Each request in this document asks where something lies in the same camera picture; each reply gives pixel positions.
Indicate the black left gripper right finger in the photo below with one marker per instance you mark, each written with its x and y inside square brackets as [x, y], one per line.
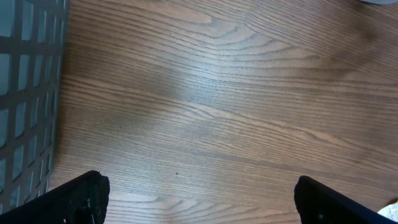
[319, 204]

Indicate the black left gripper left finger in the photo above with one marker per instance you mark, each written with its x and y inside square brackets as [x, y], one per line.
[81, 200]

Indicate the white barcode scanner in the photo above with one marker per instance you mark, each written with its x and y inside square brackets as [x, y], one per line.
[380, 2]

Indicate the dark grey mesh basket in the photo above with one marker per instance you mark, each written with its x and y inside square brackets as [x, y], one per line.
[33, 35]

